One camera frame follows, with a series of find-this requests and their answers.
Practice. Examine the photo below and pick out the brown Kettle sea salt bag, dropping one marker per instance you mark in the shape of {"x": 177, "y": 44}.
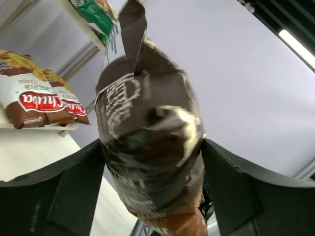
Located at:
{"x": 150, "y": 129}

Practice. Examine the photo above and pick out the brown Chuba cassava chips bag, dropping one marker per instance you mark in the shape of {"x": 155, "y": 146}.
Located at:
{"x": 73, "y": 106}

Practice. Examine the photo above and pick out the white two-tier wooden shelf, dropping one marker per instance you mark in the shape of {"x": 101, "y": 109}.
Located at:
{"x": 76, "y": 62}

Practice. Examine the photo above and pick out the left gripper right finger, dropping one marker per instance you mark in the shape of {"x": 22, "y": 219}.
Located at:
{"x": 250, "y": 200}

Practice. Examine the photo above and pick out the dark green Real chips bag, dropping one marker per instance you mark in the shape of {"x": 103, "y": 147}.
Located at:
{"x": 99, "y": 15}

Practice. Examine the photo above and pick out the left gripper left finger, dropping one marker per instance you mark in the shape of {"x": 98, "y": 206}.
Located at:
{"x": 56, "y": 200}

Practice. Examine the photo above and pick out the right aluminium frame post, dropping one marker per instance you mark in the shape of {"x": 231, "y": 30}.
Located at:
{"x": 307, "y": 172}

